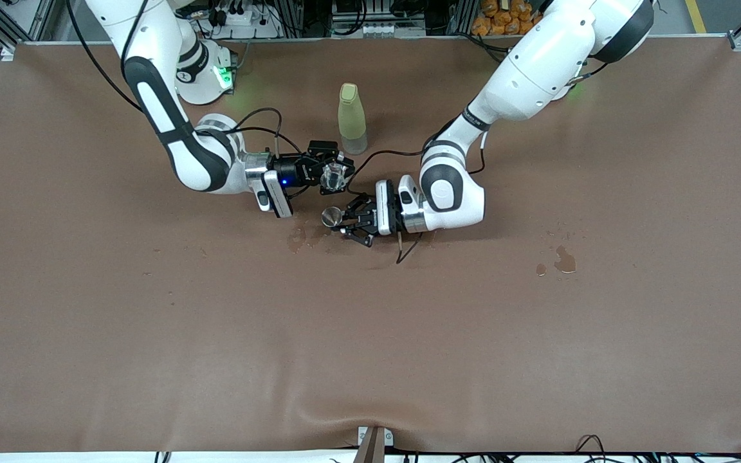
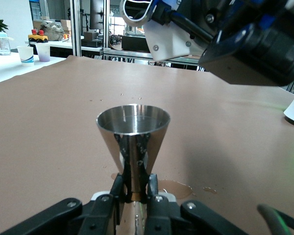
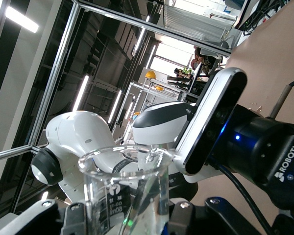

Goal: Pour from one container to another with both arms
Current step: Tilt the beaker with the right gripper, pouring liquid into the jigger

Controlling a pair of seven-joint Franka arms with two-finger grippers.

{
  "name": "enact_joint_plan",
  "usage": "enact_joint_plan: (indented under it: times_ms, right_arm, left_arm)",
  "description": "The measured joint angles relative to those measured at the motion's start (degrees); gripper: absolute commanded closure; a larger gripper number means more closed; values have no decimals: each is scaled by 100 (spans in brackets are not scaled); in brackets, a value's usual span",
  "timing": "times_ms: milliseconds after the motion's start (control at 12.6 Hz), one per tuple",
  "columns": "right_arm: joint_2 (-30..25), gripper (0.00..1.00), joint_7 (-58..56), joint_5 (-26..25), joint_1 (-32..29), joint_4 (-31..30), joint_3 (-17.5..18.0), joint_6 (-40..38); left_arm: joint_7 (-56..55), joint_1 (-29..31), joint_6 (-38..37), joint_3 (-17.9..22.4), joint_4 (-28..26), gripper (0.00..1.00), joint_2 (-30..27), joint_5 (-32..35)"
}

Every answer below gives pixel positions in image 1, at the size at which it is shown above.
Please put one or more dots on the brown table mat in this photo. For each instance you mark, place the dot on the brown table mat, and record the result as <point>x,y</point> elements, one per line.
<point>370,354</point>

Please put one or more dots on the orange packaged snacks pile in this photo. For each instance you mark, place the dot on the orange packaged snacks pile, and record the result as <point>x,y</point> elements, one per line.
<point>505,19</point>

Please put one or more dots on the long double liquid puddle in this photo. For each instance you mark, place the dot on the long double liquid puddle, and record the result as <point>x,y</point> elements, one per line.
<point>296,239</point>

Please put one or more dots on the kidney-shaped liquid puddle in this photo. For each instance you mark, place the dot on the kidney-shaped liquid puddle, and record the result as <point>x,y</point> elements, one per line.
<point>563,260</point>

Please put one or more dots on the clear glass cup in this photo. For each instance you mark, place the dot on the clear glass cup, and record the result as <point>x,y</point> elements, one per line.
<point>333,180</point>

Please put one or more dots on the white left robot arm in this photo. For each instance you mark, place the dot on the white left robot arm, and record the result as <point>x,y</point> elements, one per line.
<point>538,71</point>

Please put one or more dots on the yellow-green sleeved glass bottle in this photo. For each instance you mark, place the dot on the yellow-green sleeved glass bottle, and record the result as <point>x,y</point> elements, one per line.
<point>351,116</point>

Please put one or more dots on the white power strip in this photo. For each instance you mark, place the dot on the white power strip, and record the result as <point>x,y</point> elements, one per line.
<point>238,16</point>

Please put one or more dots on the steel jigger measuring cup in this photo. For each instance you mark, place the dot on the steel jigger measuring cup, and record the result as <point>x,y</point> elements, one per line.
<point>330,217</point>

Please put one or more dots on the metal bracket with post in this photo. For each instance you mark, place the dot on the metal bracket with post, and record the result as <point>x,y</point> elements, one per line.
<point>374,447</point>

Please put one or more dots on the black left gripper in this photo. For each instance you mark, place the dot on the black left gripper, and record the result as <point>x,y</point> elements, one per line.
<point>366,216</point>

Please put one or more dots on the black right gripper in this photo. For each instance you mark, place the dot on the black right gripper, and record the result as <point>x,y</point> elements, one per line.
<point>294,172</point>

